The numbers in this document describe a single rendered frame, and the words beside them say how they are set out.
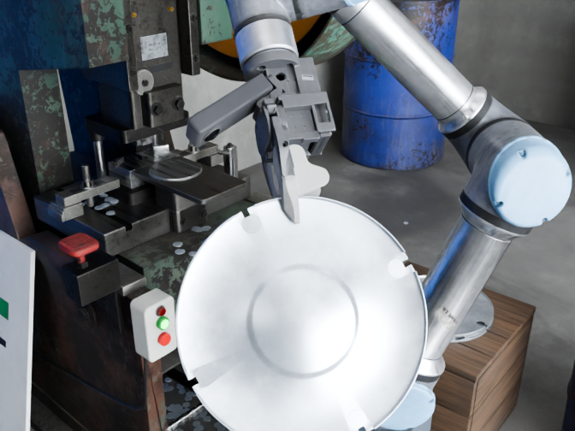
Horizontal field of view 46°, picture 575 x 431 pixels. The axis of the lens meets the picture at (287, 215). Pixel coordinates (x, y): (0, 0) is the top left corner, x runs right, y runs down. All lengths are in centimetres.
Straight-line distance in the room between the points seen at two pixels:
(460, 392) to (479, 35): 338
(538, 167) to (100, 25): 87
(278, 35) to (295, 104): 9
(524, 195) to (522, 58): 372
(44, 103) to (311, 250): 107
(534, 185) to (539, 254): 202
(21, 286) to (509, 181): 125
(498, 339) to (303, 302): 109
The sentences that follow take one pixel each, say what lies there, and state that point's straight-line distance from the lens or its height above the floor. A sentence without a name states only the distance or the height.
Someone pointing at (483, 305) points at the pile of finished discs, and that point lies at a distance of 190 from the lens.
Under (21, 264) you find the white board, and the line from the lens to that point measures 180.
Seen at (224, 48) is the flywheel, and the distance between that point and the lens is 189.
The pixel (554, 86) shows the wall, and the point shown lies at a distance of 464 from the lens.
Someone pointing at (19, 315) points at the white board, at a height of 40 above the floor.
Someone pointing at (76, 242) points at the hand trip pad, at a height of 76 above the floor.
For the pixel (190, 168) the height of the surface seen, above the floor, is 79.
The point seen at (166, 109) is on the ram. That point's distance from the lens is 157.
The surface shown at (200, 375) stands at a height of 89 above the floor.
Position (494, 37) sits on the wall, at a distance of 475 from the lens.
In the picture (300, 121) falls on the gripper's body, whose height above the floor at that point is 113.
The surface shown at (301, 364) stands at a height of 90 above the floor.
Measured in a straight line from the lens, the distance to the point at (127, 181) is 166.
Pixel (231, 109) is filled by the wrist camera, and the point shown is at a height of 115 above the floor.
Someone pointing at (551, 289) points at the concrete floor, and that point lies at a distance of 278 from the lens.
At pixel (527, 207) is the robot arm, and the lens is 100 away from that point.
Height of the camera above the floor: 139
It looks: 26 degrees down
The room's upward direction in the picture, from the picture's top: straight up
